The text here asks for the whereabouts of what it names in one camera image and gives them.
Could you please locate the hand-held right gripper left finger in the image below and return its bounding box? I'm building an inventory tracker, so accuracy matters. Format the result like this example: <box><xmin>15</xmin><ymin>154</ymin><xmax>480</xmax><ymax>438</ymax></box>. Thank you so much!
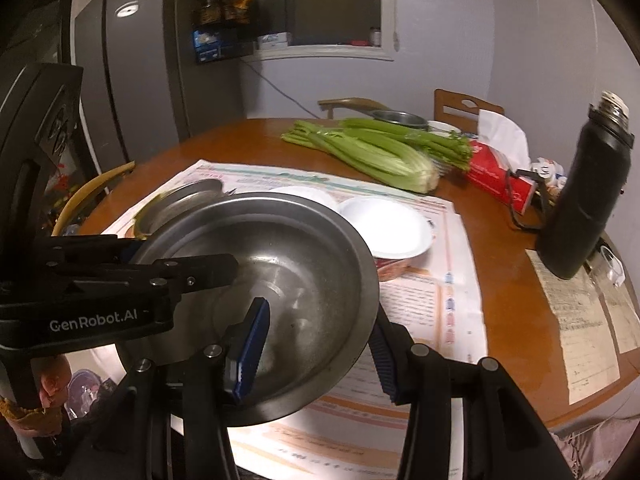
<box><xmin>65</xmin><ymin>297</ymin><xmax>273</xmax><ymax>480</ymax></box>

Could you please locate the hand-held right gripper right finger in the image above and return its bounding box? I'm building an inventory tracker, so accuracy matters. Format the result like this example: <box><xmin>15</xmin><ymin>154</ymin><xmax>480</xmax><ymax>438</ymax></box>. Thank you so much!
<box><xmin>367</xmin><ymin>305</ymin><xmax>576</xmax><ymax>480</ymax></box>

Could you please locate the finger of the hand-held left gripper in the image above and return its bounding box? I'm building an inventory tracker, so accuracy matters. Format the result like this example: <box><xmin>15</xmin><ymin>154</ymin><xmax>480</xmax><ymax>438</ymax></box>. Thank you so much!
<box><xmin>150</xmin><ymin>254</ymin><xmax>239</xmax><ymax>296</ymax></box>
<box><xmin>35</xmin><ymin>237</ymin><xmax>143</xmax><ymax>266</ymax></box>

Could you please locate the yellow ridged plate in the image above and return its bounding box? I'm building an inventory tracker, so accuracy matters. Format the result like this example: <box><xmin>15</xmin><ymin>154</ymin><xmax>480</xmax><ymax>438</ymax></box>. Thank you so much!
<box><xmin>132</xmin><ymin>192</ymin><xmax>166</xmax><ymax>238</ymax></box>

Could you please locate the small steel plate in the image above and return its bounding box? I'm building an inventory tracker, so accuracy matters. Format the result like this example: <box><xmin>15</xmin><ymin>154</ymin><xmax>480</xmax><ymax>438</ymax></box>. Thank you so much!
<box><xmin>137</xmin><ymin>179</ymin><xmax>236</xmax><ymax>236</ymax></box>

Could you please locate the large steel bowl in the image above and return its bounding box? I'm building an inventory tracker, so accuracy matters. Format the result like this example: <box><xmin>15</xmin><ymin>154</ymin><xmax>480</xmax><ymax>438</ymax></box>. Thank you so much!
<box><xmin>116</xmin><ymin>191</ymin><xmax>381</xmax><ymax>428</ymax></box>

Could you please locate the person's left hand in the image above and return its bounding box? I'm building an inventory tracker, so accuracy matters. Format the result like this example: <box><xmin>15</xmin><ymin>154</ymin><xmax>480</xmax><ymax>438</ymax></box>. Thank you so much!
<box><xmin>39</xmin><ymin>355</ymin><xmax>69</xmax><ymax>411</ymax></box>

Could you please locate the yellow chair back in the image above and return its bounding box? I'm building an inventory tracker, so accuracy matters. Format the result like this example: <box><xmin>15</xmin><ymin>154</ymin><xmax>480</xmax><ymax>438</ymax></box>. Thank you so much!
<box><xmin>50</xmin><ymin>160</ymin><xmax>136</xmax><ymax>236</ymax></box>

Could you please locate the printed newspaper sheet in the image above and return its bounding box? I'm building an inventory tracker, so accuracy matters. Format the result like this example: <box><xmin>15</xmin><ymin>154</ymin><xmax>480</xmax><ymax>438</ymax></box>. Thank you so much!
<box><xmin>100</xmin><ymin>159</ymin><xmax>488</xmax><ymax>478</ymax></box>

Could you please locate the red paper bowl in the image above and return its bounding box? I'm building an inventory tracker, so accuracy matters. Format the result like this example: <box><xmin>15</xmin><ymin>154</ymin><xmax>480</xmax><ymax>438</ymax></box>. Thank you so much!
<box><xmin>336</xmin><ymin>196</ymin><xmax>435</xmax><ymax>281</ymax></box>
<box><xmin>267</xmin><ymin>186</ymin><xmax>341</xmax><ymax>211</ymax></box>

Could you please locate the clear plastic container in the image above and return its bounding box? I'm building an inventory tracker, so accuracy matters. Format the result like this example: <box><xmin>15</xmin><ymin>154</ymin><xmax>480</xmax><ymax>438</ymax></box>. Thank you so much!
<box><xmin>67</xmin><ymin>369</ymin><xmax>118</xmax><ymax>418</ymax></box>

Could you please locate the grey refrigerator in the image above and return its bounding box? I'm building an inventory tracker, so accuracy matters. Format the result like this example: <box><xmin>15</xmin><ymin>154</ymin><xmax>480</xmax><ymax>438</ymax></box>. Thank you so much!
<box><xmin>70</xmin><ymin>0</ymin><xmax>241</xmax><ymax>171</ymax></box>

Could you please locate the celery bunch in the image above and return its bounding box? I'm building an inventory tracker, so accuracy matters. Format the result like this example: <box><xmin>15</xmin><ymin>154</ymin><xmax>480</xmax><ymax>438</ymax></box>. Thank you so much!
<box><xmin>280</xmin><ymin>117</ymin><xmax>473</xmax><ymax>195</ymax></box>

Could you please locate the blue box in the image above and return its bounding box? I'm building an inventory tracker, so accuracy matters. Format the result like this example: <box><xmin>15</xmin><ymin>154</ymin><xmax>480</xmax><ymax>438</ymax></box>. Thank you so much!
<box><xmin>192</xmin><ymin>30</ymin><xmax>223</xmax><ymax>63</ymax></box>

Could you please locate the red tissue box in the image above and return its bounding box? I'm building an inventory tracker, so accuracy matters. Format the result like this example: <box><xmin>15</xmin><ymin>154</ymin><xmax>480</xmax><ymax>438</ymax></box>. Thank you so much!
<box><xmin>465</xmin><ymin>108</ymin><xmax>538</xmax><ymax>216</ymax></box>

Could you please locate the wooden chair curved back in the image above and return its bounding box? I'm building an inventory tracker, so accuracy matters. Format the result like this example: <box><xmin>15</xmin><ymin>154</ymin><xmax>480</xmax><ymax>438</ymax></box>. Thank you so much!
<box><xmin>318</xmin><ymin>97</ymin><xmax>391</xmax><ymax>120</ymax></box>

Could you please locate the steel dish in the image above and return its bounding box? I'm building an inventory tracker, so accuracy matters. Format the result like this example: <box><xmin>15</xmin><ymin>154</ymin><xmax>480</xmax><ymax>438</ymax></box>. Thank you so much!
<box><xmin>372</xmin><ymin>109</ymin><xmax>430</xmax><ymax>128</ymax></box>

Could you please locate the rack with jars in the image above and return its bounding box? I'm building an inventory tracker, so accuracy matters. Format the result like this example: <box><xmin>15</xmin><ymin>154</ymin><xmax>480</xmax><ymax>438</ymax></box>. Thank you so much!
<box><xmin>180</xmin><ymin>0</ymin><xmax>256</xmax><ymax>63</ymax></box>

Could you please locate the white flat box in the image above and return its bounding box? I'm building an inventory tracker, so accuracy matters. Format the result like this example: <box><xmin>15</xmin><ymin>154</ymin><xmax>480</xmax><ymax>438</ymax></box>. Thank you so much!
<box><xmin>257</xmin><ymin>32</ymin><xmax>293</xmax><ymax>51</ymax></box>

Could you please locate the small white figure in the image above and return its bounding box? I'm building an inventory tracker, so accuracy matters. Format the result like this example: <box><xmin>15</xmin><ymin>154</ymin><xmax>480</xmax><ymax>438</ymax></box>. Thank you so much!
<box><xmin>530</xmin><ymin>157</ymin><xmax>568</xmax><ymax>196</ymax></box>

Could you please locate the black thermos flask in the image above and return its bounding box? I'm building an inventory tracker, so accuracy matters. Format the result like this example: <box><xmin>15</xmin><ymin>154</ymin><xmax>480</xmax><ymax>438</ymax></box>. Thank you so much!
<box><xmin>535</xmin><ymin>91</ymin><xmax>636</xmax><ymax>281</ymax></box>

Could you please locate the window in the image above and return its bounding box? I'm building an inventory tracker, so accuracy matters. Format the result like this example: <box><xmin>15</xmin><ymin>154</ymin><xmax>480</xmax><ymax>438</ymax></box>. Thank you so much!
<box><xmin>250</xmin><ymin>0</ymin><xmax>396</xmax><ymax>61</ymax></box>

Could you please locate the black cord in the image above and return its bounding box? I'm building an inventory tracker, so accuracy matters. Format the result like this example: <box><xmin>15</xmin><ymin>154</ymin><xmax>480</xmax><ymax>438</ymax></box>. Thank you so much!
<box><xmin>505</xmin><ymin>167</ymin><xmax>551</xmax><ymax>233</ymax></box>

